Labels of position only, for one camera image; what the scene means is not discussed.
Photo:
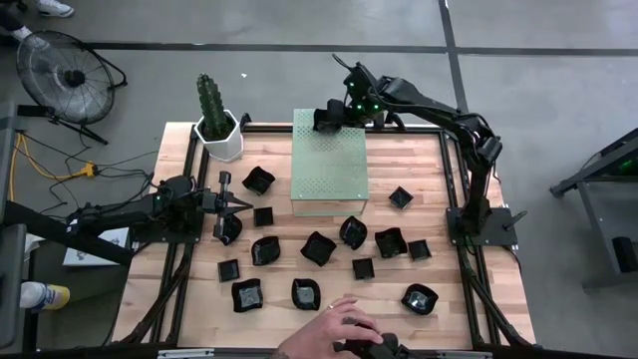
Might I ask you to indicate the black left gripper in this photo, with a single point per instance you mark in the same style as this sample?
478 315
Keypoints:
209 203

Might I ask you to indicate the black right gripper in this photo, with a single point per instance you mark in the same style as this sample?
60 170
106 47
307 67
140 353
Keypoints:
335 108

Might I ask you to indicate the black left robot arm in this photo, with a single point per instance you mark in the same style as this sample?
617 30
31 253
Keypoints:
124 212

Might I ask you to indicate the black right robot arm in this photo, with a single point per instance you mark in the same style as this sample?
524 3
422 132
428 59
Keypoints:
433 107

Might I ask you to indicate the green perforated metal shelf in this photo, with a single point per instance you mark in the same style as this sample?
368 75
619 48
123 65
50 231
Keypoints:
329 164

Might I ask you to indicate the white hexagonal plant pot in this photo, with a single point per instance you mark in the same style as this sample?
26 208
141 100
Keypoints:
229 148

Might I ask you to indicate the black curved hook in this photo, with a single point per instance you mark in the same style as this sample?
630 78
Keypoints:
244 120

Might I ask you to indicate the green cactus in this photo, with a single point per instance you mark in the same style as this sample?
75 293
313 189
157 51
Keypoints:
212 107

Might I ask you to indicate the white printed box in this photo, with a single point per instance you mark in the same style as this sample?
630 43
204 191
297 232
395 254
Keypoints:
99 248

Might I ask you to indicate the person's hand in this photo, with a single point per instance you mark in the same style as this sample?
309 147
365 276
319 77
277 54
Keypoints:
319 329

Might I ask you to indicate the black diagonal beam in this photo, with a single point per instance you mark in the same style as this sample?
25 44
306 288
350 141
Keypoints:
50 229

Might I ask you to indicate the black handheld device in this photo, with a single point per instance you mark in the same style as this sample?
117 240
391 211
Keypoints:
381 350

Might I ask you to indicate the white and yellow bottle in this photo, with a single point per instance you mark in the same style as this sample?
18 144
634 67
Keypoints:
45 295

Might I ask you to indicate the black floor fan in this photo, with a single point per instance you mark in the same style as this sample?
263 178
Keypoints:
65 77

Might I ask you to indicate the grey cabinet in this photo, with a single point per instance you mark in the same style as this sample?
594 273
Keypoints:
12 289

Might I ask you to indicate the person's shoe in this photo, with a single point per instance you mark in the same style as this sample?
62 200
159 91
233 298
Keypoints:
55 7
21 34

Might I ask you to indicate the device with green lights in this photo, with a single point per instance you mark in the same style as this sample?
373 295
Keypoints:
598 199

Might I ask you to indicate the person's leg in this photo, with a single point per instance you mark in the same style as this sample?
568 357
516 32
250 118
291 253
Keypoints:
10 15

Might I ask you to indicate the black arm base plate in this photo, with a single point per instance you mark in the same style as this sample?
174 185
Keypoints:
496 230
164 235

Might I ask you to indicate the black aluminium table frame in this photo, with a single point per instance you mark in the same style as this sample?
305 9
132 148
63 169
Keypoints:
449 164

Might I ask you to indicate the silver mounting bracket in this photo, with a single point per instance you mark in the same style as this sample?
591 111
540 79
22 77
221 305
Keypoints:
464 355
185 353

